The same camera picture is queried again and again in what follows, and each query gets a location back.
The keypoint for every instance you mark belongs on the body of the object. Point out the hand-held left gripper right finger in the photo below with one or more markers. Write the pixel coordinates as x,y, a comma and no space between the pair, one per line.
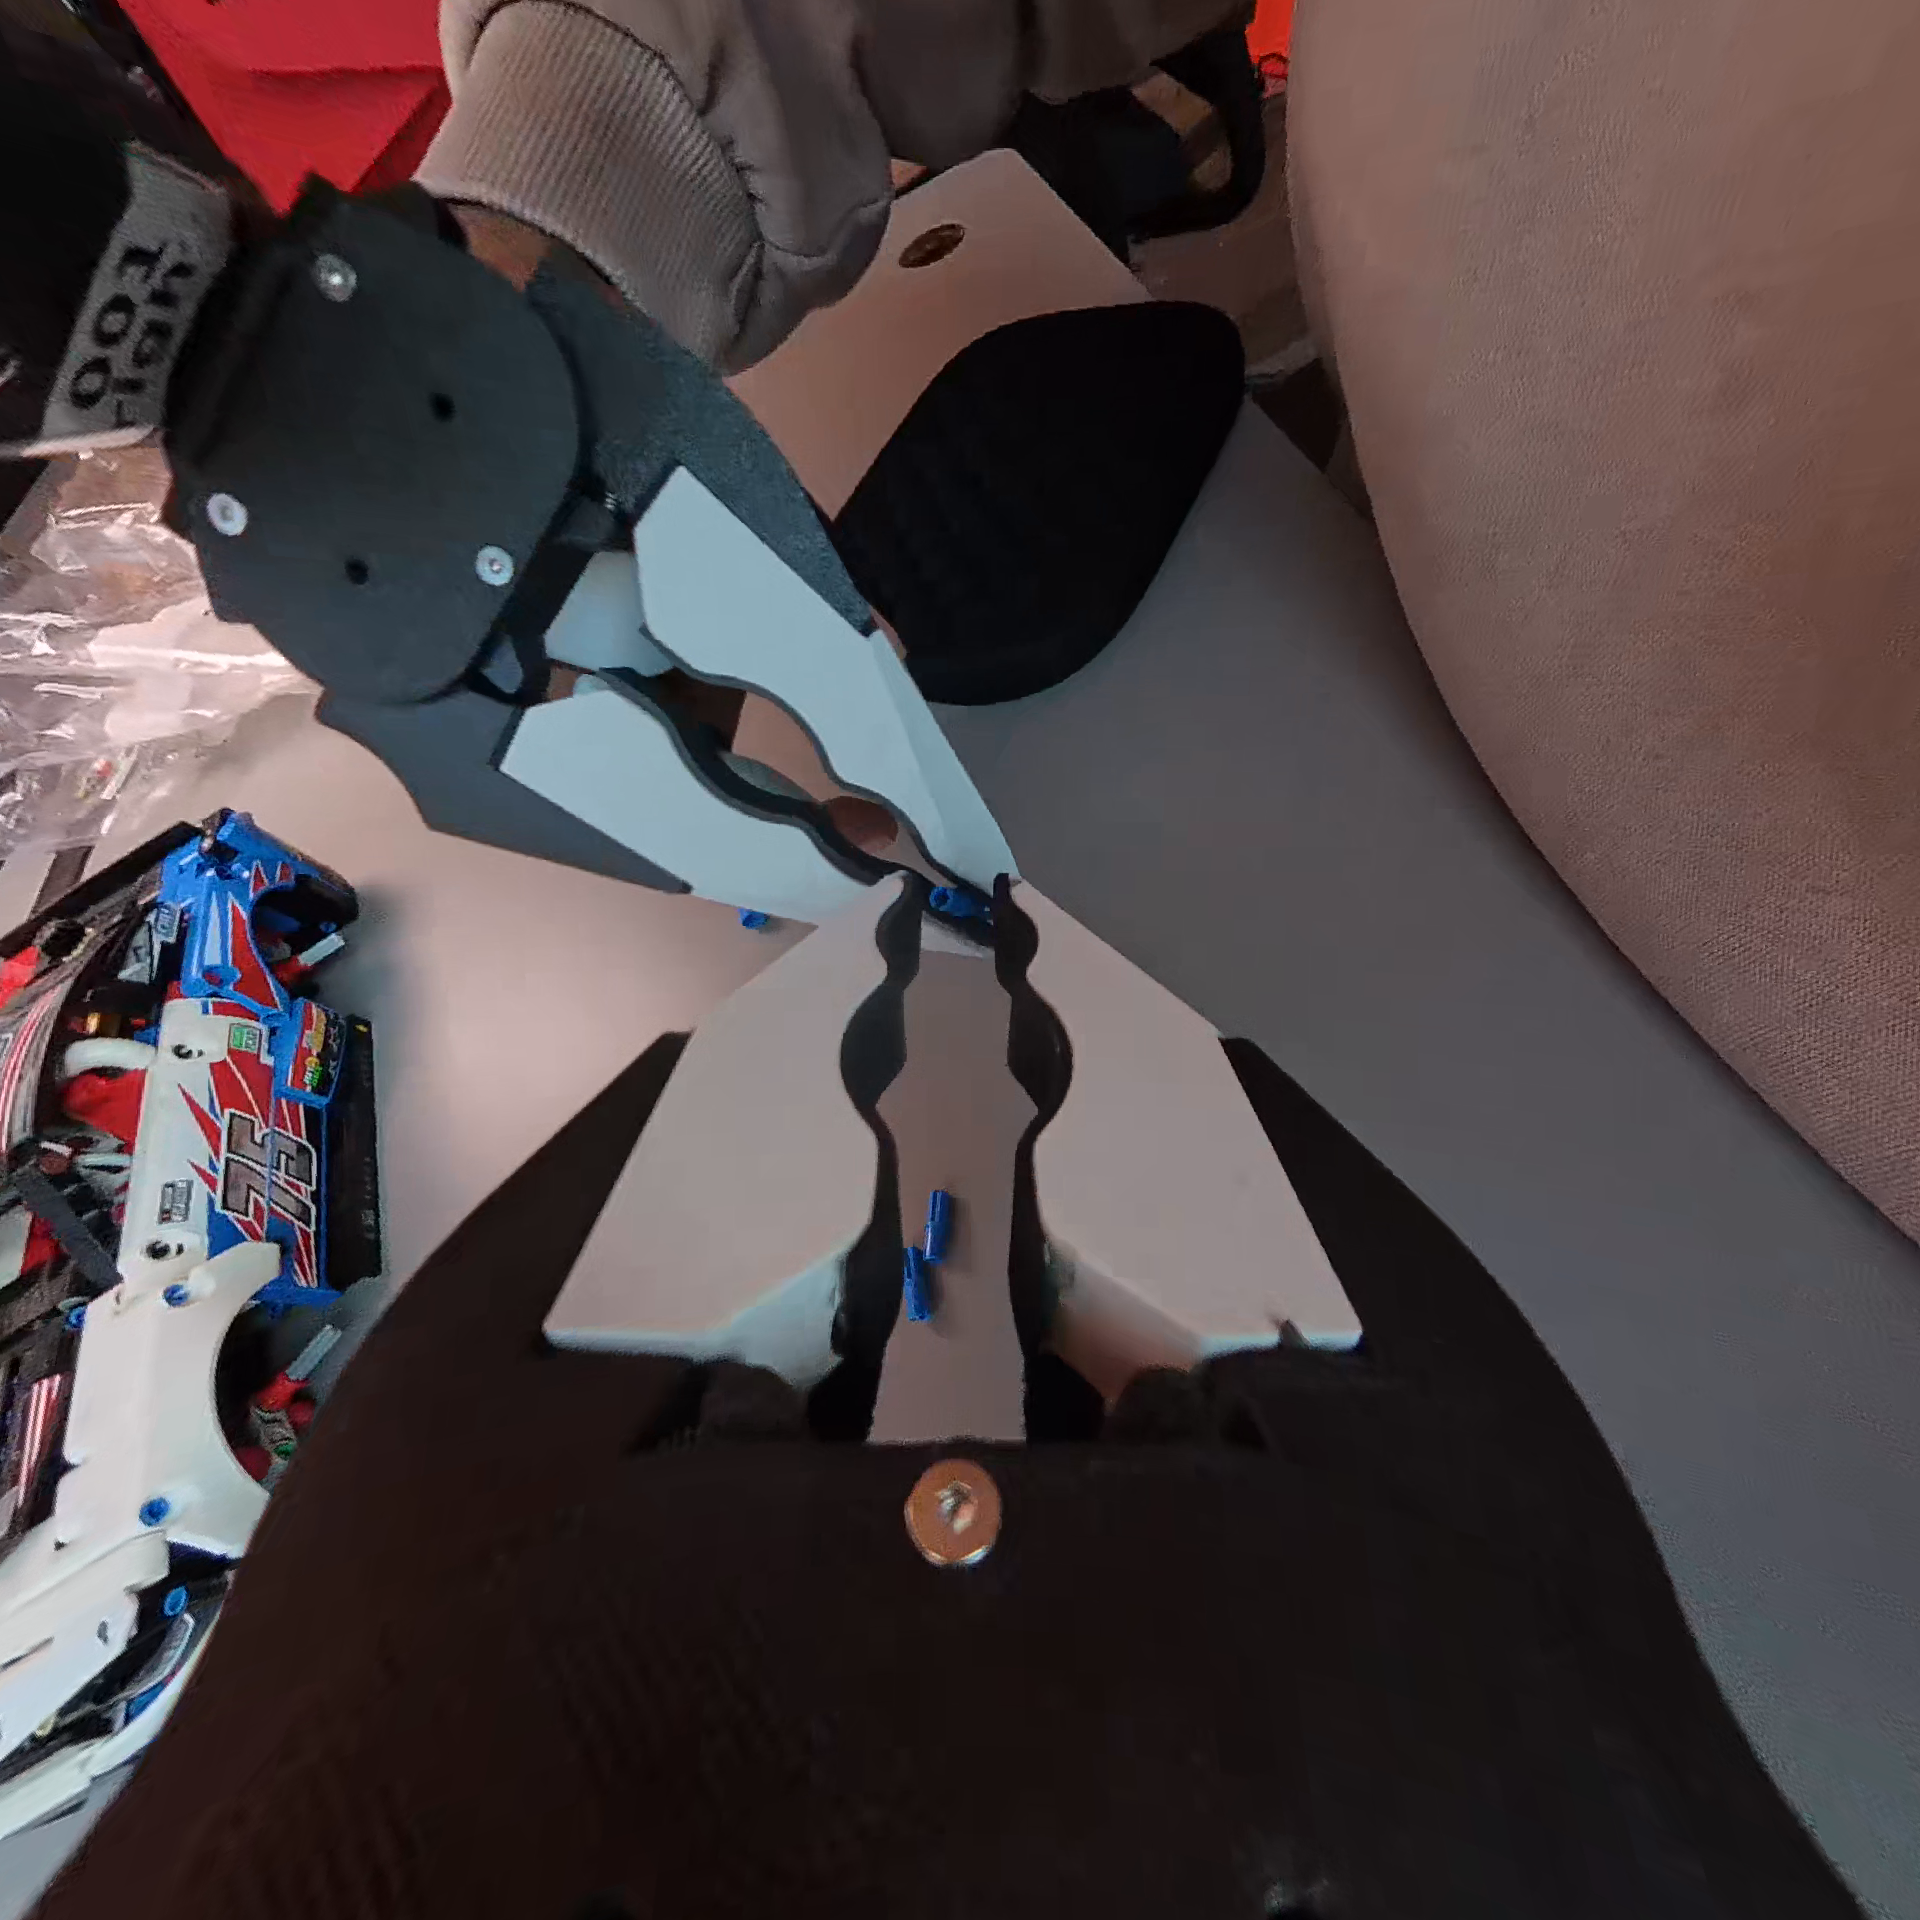
1187,1198

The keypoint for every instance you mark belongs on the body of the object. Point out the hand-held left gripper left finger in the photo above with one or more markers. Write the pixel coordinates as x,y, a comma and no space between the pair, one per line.
707,1198

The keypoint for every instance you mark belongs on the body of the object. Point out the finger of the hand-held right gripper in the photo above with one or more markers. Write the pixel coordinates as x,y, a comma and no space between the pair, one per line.
781,631
644,795

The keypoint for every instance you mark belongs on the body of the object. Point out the blue perforated brick beam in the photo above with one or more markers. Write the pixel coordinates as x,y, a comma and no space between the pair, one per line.
963,902

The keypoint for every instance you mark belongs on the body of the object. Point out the person's right forearm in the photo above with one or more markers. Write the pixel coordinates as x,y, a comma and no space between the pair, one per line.
673,150

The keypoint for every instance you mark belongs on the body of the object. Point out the grey desk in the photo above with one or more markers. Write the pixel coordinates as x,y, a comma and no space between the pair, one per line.
1350,931

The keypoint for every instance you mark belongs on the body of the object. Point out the person's right hand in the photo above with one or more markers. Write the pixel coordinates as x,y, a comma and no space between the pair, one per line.
864,820

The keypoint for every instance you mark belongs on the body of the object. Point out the pile of clear plastic bags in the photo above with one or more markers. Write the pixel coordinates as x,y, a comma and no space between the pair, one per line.
137,661

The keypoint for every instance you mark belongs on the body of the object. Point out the red felt tote bag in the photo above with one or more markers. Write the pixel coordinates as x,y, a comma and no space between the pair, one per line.
303,90

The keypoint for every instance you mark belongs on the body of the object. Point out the toy brick race car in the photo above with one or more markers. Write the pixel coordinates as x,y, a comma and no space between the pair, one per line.
182,1198

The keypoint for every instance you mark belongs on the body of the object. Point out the person's beige sweatshirt torso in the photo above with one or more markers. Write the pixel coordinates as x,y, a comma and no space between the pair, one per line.
1652,599

